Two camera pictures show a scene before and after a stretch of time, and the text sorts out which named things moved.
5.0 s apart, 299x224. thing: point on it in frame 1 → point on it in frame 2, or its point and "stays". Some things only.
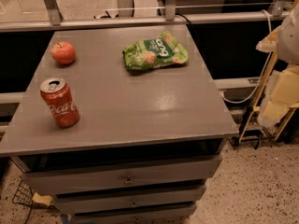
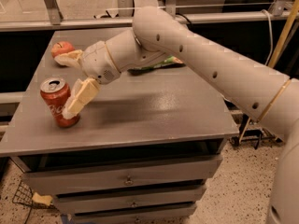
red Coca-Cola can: [60, 102] stays
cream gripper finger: [281, 94] → [81, 95]
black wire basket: [23, 195] stays
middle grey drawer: [109, 202] stays
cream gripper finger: [269, 44] → [72, 59]
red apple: [63, 52] stays
